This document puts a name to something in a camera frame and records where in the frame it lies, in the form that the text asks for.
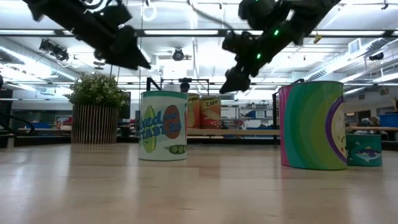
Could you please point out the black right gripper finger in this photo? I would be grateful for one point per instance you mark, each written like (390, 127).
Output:
(228, 88)
(241, 80)

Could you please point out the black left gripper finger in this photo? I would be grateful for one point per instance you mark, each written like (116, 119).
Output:
(130, 66)
(135, 56)

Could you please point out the corn label can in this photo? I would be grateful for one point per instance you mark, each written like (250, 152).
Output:
(211, 115)

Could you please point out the pineapple label can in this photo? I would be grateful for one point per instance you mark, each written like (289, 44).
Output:
(193, 115)

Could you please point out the mixed vegetables label can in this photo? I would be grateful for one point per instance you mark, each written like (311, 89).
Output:
(161, 140)

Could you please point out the green pink rainbow can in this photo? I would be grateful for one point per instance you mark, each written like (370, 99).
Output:
(308, 130)

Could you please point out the short teal tuna can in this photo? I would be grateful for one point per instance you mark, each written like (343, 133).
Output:
(363, 152)

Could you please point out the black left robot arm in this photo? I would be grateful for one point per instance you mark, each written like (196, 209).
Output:
(62, 15)

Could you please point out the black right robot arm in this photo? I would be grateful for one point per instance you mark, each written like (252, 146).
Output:
(295, 21)

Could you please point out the yellow hanging tag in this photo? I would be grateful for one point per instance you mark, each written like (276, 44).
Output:
(317, 39)

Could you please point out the green plant in striped pot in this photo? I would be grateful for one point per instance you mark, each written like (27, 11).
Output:
(94, 124)

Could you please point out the blue storage bin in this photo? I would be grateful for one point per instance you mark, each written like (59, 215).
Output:
(388, 120)

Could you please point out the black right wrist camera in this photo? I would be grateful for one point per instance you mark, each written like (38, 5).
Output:
(233, 42)

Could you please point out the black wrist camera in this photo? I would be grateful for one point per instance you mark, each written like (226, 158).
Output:
(233, 42)
(116, 15)

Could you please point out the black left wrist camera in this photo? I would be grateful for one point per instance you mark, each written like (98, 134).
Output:
(116, 15)

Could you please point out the round black overhead camera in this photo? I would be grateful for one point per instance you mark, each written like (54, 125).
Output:
(178, 55)

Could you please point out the wooden shelf black metal frame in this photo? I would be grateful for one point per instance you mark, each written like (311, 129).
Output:
(236, 132)

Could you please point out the black ceiling mounted camera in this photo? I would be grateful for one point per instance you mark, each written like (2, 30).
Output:
(376, 56)
(54, 51)

